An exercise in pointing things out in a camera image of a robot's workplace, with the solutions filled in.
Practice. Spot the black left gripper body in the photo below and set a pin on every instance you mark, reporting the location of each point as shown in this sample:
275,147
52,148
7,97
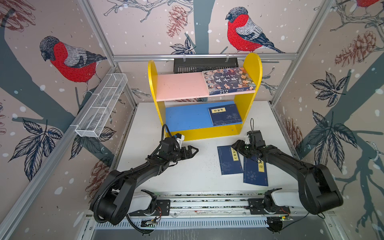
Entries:
183,156

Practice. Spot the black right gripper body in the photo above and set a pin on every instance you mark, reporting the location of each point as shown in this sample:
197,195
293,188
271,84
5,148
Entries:
245,149

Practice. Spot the navy book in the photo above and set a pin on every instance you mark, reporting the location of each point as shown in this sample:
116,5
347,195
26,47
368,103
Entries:
229,161
225,115
255,173

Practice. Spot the colourful portrait cover book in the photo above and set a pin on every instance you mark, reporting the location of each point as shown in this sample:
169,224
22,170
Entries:
225,81

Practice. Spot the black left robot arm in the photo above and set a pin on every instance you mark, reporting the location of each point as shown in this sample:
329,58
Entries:
117,198

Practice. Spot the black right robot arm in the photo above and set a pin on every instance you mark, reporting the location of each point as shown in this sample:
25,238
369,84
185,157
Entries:
317,190

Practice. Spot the yellow wooden bookshelf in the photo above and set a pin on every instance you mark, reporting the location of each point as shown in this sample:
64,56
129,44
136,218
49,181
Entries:
194,121

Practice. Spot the black mesh tray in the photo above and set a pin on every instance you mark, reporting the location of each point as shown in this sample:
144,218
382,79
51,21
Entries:
203,64

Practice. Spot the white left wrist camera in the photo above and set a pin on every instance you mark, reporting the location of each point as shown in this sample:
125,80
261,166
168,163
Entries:
179,138

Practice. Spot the aluminium rail base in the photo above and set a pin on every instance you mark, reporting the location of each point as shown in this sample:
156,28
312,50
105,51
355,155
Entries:
204,211

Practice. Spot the aluminium horizontal frame bar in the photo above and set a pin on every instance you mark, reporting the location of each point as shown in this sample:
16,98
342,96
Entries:
164,58

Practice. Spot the white wire mesh basket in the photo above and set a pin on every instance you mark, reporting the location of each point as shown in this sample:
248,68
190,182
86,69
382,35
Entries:
98,114

